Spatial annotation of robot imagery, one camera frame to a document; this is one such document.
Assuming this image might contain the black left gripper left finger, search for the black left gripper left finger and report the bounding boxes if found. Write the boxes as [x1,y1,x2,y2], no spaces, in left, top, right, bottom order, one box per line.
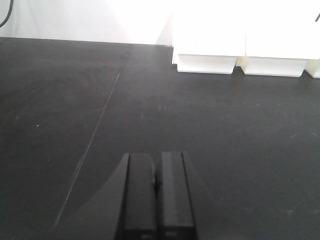
[116,153,158,240]

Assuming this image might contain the middle white storage bin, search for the middle white storage bin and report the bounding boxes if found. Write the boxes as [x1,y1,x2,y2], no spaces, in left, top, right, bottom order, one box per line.
[236,0,320,78]

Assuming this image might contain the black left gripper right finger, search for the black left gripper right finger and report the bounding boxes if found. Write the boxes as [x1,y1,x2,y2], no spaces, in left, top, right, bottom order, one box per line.
[155,151,198,240]

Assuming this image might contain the black power cable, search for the black power cable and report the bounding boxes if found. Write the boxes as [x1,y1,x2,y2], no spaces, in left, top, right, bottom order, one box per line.
[0,0,14,28]

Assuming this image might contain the left white storage bin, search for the left white storage bin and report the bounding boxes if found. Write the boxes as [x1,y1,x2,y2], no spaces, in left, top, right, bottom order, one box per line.
[172,0,246,75]

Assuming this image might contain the right white storage bin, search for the right white storage bin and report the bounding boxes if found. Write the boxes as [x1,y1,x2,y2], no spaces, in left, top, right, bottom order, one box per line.
[304,59,320,79]

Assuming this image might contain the white storage bin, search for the white storage bin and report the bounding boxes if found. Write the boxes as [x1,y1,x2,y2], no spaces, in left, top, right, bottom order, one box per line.
[236,0,320,78]
[304,59,320,79]
[172,0,246,75]

